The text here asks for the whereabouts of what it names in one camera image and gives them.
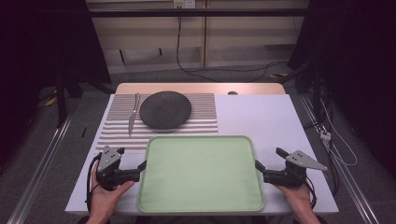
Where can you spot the grey striped placemat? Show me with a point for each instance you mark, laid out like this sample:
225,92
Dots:
202,109

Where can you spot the small dark round knob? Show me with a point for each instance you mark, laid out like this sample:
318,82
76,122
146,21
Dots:
232,92

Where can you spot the yellow floor tape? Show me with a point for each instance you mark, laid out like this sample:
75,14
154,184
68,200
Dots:
50,101
278,75

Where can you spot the black curtain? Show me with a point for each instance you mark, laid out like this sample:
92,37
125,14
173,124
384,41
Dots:
37,46
358,62

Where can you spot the silver table knife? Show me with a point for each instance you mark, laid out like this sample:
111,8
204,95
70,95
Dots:
134,115

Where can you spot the person's right hand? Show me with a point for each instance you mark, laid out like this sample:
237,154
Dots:
299,199

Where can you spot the light green tray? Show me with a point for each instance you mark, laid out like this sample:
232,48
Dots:
200,174

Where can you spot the black horizontal bar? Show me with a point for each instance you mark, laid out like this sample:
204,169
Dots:
199,12

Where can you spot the black metal stand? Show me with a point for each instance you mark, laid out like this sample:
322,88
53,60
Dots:
61,102

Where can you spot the white power adapter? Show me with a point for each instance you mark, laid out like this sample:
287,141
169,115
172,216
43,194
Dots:
324,134

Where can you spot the dark grey round plate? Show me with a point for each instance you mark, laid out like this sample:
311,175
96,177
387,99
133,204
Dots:
165,109

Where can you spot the small black floor strip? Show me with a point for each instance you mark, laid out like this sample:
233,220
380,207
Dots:
83,132

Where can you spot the person's left hand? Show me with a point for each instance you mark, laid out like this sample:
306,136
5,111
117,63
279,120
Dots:
102,202

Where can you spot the white wall socket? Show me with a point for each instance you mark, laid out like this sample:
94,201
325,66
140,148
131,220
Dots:
184,3

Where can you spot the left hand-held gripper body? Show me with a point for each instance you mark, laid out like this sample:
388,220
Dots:
107,175

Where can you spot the metal floor rail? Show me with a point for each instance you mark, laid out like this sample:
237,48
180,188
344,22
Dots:
40,168
345,174

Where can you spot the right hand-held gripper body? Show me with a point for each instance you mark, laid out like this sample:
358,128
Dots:
289,177

